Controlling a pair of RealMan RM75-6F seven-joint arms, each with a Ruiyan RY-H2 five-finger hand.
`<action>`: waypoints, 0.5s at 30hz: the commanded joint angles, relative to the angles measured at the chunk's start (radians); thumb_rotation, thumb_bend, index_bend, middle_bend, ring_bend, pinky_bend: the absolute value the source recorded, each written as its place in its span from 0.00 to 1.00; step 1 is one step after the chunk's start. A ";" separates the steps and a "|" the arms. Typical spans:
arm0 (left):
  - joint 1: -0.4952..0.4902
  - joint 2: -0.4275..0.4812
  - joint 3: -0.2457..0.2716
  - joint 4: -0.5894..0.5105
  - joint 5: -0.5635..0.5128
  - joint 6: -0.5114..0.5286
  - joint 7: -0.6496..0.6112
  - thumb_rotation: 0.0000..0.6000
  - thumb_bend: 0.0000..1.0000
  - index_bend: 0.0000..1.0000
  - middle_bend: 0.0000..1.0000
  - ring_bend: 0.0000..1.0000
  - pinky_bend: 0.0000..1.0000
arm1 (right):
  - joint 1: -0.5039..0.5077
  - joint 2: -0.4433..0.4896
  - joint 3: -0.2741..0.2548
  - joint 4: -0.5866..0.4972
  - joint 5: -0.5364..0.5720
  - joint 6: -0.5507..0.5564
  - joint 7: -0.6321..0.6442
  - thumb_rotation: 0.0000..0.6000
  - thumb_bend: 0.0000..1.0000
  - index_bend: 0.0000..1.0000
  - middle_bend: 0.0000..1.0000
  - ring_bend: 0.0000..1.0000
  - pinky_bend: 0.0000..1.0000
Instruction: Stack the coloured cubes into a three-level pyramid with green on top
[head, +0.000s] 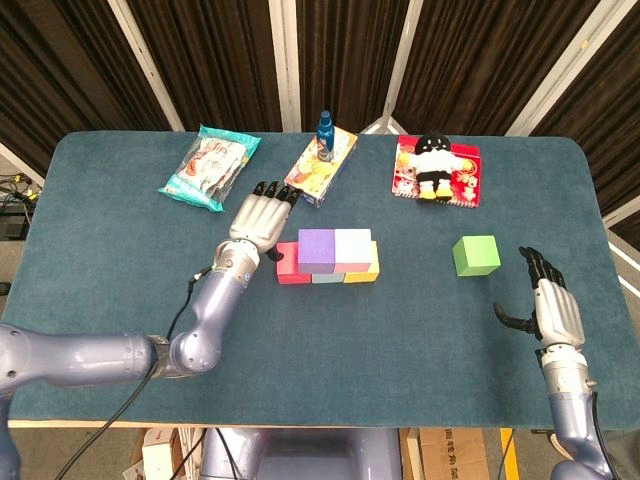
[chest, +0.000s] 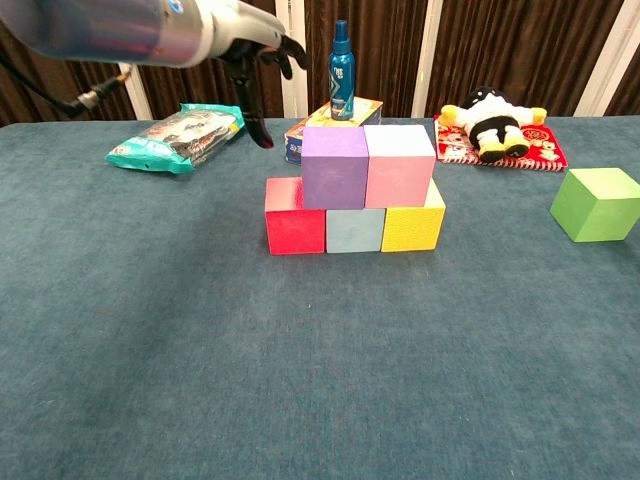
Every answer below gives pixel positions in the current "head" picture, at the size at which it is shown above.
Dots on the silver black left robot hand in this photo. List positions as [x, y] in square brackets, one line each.
[257, 220]

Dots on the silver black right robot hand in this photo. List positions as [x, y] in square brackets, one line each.
[557, 315]

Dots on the red foam cube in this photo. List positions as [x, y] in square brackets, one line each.
[287, 267]

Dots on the purple foam cube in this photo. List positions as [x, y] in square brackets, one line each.
[316, 250]

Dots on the light blue foam cube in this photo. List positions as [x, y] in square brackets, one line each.
[327, 278]

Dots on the pink foam cube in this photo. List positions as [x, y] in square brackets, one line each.
[352, 250]

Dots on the green foam cube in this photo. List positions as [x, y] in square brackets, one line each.
[476, 256]

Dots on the yellow foam cube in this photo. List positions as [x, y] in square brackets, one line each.
[370, 272]

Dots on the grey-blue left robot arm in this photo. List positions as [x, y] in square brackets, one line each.
[100, 357]

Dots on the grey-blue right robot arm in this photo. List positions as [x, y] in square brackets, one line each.
[572, 405]

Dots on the teal snack bag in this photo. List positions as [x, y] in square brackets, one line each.
[210, 165]

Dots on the blue yellow tissue box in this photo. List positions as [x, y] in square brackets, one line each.
[315, 175]

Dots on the blue spray bottle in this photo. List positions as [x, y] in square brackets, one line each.
[325, 137]

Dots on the brown pleated curtain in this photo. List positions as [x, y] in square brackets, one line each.
[215, 60]

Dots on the red printed spiral notebook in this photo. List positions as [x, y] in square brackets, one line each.
[467, 175]

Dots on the teal felt table cloth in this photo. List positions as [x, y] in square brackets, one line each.
[350, 360]

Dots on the brown cardboard box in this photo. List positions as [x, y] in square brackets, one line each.
[450, 455]

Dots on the black white plush toy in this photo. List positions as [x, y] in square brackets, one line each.
[435, 160]

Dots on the grey-blue robot torso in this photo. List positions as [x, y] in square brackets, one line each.
[310, 455]

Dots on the white cardboard box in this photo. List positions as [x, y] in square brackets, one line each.
[160, 455]

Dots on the white frame bar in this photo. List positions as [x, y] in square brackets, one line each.
[20, 167]
[625, 267]
[622, 212]

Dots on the white frame post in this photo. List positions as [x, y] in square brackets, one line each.
[400, 60]
[565, 70]
[145, 60]
[285, 60]

